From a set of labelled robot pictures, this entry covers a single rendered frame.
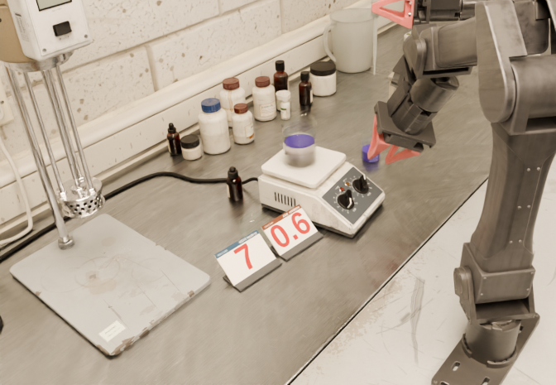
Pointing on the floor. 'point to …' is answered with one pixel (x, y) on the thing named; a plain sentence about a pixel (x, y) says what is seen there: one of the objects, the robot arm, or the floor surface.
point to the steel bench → (423, 200)
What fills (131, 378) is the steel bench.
